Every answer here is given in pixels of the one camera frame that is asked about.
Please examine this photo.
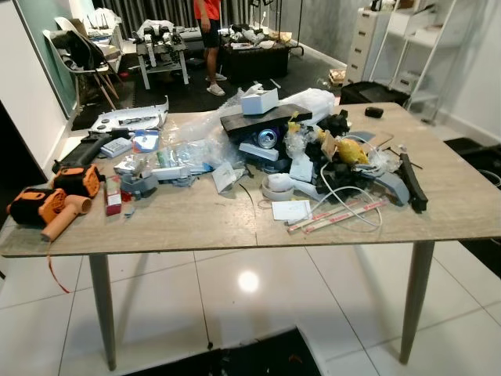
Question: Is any long black bar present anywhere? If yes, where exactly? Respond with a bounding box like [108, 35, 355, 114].
[398, 152, 430, 215]

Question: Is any grey curved plastic part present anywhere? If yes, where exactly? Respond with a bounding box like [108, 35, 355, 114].
[366, 172, 413, 207]

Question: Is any white ladder shelf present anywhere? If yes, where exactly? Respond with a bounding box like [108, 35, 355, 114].
[367, 0, 456, 119]

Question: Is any grey table leg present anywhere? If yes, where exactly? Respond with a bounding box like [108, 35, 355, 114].
[88, 254, 117, 371]
[399, 240, 436, 366]

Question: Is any wrapped chopsticks pack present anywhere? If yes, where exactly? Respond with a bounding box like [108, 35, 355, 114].
[285, 199, 389, 235]

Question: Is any white drawer cabinet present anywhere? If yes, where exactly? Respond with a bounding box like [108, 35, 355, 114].
[344, 7, 385, 84]

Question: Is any white plastic bag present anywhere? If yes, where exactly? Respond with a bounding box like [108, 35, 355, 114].
[281, 88, 337, 123]

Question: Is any white paper card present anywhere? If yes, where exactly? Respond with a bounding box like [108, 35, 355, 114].
[271, 200, 313, 222]

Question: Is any white tape roll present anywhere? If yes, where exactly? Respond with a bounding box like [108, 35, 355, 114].
[261, 173, 295, 201]

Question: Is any blue soda can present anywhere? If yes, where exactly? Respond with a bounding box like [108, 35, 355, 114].
[256, 127, 282, 150]

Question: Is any black flat board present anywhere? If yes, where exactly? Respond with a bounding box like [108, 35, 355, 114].
[220, 103, 313, 136]

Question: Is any white cardboard box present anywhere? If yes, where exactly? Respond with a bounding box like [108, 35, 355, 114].
[240, 84, 282, 117]

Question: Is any black low table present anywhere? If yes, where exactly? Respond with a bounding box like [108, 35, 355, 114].
[218, 27, 303, 80]

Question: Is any black floor mat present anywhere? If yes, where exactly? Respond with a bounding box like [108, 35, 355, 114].
[124, 327, 323, 376]

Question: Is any clear plastic bag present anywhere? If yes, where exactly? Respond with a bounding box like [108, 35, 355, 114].
[156, 109, 236, 170]

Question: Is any person in red shirt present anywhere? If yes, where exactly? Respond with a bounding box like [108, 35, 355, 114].
[193, 0, 229, 97]

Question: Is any blue white package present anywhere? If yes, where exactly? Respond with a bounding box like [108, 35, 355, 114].
[131, 128, 162, 154]

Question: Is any grey tape dispenser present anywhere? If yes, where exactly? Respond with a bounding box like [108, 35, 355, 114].
[121, 173, 158, 199]

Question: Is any small white table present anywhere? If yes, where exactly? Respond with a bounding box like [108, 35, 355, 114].
[134, 21, 191, 90]

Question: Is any white robot shell panel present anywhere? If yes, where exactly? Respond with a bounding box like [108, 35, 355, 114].
[92, 97, 170, 132]

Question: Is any white keypad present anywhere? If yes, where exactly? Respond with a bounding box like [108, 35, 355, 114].
[101, 136, 135, 158]

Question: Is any small red box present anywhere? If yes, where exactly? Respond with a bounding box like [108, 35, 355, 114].
[104, 176, 124, 217]

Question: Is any orange black power tool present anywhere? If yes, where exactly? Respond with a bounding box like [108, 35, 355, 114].
[52, 164, 104, 199]

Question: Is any white chair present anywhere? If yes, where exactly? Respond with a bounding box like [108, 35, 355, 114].
[42, 16, 123, 111]

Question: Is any orange black heat gun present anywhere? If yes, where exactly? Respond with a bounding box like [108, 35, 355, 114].
[6, 186, 93, 242]

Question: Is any white cable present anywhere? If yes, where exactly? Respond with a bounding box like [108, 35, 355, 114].
[316, 160, 385, 229]

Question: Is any red string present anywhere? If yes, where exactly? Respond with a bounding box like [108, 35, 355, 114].
[45, 242, 72, 295]

